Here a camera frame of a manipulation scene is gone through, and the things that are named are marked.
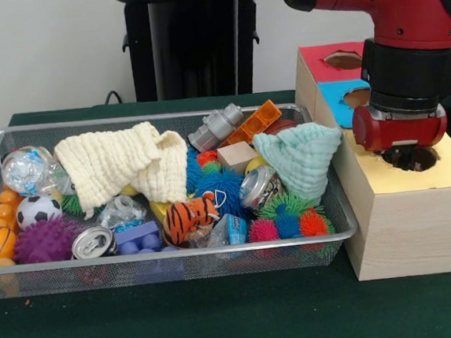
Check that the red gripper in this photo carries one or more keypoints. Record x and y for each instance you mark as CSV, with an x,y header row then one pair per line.
x,y
400,132

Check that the light blue muslin cloth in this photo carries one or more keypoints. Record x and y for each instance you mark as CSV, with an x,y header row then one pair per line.
x,y
303,158

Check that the rainbow spiky caterpillar toy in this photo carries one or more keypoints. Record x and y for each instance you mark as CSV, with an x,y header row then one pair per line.
x,y
289,224

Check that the cream muslin cloth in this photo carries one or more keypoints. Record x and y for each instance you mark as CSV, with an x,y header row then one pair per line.
x,y
110,163

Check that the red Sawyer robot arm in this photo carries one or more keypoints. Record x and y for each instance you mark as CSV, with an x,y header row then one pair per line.
x,y
406,62

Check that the wooden box with three holes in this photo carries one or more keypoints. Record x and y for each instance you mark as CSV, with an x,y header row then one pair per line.
x,y
412,231

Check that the green spiky ball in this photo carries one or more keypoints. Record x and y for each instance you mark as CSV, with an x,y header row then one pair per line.
x,y
276,208

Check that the orange toy block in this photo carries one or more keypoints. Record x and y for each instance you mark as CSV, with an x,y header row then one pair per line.
x,y
251,123

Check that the tiger plush toy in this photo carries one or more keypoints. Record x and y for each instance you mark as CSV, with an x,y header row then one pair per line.
x,y
186,220

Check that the purple toy brick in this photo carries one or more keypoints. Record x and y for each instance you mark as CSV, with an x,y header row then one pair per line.
x,y
139,240

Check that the silver drink can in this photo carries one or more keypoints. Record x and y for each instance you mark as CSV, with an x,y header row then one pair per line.
x,y
94,244

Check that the black white soccer ball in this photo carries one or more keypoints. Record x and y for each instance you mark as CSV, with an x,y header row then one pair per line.
x,y
37,211

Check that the purple knobbly ball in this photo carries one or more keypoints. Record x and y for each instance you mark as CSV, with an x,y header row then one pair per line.
x,y
44,242

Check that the crushed plastic water bottle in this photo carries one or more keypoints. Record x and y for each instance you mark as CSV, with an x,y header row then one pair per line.
x,y
26,170

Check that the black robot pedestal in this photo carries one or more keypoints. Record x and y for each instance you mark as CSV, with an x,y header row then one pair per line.
x,y
194,41

